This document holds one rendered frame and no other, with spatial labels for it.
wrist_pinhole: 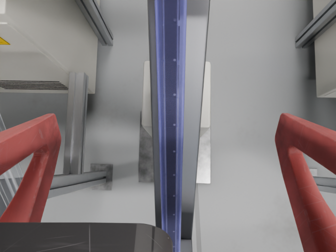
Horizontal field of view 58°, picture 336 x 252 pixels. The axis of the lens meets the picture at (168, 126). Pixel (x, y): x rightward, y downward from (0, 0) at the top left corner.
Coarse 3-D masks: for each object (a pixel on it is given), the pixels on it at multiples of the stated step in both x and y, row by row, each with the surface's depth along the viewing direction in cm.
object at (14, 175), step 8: (0, 120) 18; (0, 128) 18; (16, 168) 20; (0, 176) 19; (8, 176) 19; (16, 176) 20; (0, 184) 20; (8, 184) 20; (16, 184) 20; (0, 192) 20; (8, 192) 20; (8, 200) 21
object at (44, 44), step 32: (0, 0) 49; (32, 0) 58; (64, 0) 74; (96, 0) 104; (0, 32) 55; (32, 32) 58; (64, 32) 75; (0, 64) 74; (32, 64) 73; (64, 64) 75
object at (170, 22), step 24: (168, 0) 13; (168, 24) 13; (168, 48) 14; (168, 72) 15; (168, 96) 16; (168, 120) 16; (168, 144) 17; (168, 168) 18; (168, 192) 20; (168, 216) 21
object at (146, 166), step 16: (144, 64) 27; (208, 64) 27; (144, 80) 27; (208, 80) 26; (144, 96) 26; (208, 96) 26; (144, 112) 26; (208, 112) 26; (144, 128) 28; (208, 128) 27; (144, 144) 107; (208, 144) 106; (144, 160) 106; (208, 160) 105; (144, 176) 105; (208, 176) 105
